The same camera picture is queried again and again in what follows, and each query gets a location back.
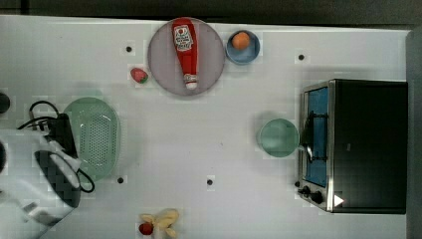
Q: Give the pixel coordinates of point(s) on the green plastic strainer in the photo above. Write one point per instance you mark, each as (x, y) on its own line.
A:
(96, 130)

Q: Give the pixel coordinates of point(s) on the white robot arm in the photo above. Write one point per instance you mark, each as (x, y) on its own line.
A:
(39, 184)

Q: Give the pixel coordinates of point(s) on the grey round plate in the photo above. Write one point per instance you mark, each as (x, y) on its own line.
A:
(166, 69)

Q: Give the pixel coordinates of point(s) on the blue bowl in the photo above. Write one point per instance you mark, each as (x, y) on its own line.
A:
(246, 56)

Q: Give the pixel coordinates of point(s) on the red toy strawberry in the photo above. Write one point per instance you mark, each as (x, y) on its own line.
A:
(139, 75)

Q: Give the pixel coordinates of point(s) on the orange fruit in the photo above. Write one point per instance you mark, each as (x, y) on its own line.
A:
(241, 41)

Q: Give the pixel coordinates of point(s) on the red ketchup bottle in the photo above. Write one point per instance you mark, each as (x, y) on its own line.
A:
(186, 48)

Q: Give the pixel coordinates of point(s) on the yellow banana peel toy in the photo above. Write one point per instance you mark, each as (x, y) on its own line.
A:
(162, 223)

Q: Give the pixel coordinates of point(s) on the small red fruit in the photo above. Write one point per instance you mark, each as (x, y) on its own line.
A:
(145, 228)

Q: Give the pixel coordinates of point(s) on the black toaster oven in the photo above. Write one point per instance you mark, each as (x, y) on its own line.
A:
(353, 146)

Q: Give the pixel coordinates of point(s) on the black round object upper left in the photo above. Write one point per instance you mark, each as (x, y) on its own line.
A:
(4, 103)

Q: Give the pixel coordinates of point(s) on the green pot with handle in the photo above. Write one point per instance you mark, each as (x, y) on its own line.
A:
(280, 138)

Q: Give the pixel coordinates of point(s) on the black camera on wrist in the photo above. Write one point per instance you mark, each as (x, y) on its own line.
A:
(60, 136)

